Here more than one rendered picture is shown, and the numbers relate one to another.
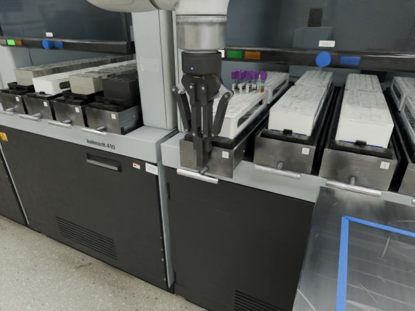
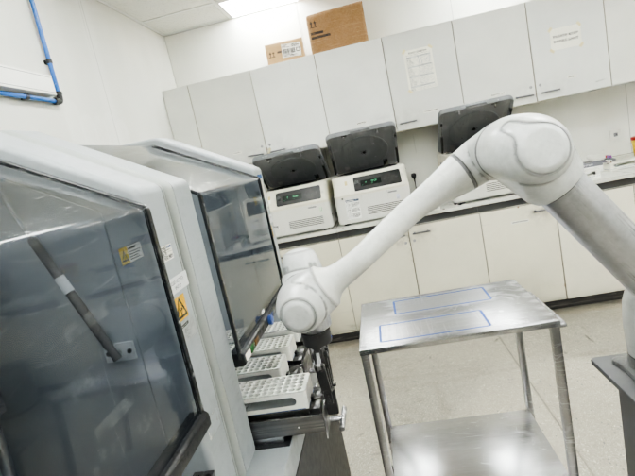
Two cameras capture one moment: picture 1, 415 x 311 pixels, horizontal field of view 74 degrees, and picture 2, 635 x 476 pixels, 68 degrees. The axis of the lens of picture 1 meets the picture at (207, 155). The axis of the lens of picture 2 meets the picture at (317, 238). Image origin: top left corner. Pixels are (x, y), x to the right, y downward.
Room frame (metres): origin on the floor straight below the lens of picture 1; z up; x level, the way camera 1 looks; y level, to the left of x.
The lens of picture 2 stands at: (0.84, 1.12, 1.42)
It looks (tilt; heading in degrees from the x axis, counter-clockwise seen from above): 9 degrees down; 253
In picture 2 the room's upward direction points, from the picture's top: 12 degrees counter-clockwise
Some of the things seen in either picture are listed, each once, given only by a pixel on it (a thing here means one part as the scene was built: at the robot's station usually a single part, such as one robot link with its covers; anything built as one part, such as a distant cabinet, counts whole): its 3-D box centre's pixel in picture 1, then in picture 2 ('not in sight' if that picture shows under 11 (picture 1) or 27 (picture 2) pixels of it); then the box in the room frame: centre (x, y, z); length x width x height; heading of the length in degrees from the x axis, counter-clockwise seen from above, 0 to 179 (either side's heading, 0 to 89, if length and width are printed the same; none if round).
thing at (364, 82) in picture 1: (360, 90); not in sight; (0.96, -0.53, 0.83); 0.30 x 0.10 x 0.06; 154
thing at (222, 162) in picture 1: (249, 115); (213, 423); (0.84, -0.14, 0.78); 0.73 x 0.14 x 0.09; 154
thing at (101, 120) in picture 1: (161, 95); not in sight; (1.11, 0.19, 0.78); 0.73 x 0.14 x 0.09; 154
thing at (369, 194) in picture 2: not in sight; (368, 172); (-0.75, -2.26, 1.24); 0.62 x 0.56 x 0.69; 65
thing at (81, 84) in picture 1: (83, 85); not in sight; (0.96, 0.43, 0.85); 0.12 x 0.02 x 0.06; 65
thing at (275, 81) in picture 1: (266, 87); not in sight; (1.01, -0.21, 0.83); 0.30 x 0.10 x 0.06; 154
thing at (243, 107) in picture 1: (234, 110); (256, 399); (0.72, -0.07, 0.83); 0.30 x 0.10 x 0.06; 154
